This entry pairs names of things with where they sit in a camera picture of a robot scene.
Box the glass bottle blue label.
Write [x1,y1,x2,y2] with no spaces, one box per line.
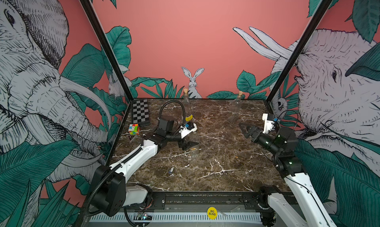
[229,91,243,123]

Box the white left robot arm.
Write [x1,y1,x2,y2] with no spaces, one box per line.
[85,121,198,217]

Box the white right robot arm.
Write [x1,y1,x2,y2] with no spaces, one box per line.
[239,123,336,227]

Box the glass bottle yellow price label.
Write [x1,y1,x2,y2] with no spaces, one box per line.
[182,88,193,122]

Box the colourful rubiks cube on table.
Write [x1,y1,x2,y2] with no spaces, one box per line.
[128,124,140,135]

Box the black white chessboard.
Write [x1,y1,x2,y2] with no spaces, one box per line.
[132,99,150,127]

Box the yellow round big blind sticker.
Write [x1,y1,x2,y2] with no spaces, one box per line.
[207,207,218,220]

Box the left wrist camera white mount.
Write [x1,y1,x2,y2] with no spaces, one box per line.
[180,121,198,139]

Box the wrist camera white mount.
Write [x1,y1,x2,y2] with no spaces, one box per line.
[180,121,198,139]
[262,114,278,134]

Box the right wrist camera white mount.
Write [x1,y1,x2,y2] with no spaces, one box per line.
[262,114,278,134]

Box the thin black right cable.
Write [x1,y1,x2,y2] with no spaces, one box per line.
[277,109,300,130]

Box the black corrugated left cable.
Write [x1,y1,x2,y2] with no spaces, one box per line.
[83,100,187,217]

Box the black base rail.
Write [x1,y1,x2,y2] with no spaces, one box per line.
[85,191,297,213]

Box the white perforated cable tray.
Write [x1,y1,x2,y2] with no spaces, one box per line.
[88,212,262,224]

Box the black right frame post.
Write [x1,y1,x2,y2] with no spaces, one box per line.
[265,0,333,105]

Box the black frame post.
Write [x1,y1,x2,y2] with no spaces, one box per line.
[265,0,333,105]
[79,0,134,102]

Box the black left frame post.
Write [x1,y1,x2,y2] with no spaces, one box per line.
[79,0,134,102]

